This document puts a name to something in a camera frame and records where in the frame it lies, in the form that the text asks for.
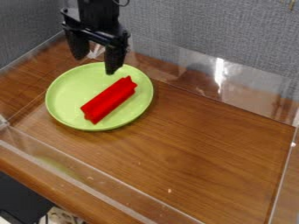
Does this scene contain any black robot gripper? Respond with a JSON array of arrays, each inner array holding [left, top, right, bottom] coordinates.
[[60, 0, 129, 75]]

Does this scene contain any red rectangular block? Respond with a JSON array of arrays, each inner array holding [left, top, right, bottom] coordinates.
[[80, 76, 136, 124]]

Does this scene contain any green round plate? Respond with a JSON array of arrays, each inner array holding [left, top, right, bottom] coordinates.
[[44, 62, 155, 131]]

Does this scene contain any black object under table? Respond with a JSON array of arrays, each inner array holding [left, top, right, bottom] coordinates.
[[0, 172, 53, 224]]

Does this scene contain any clear acrylic enclosure wall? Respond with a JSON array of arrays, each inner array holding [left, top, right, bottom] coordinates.
[[0, 37, 299, 224]]

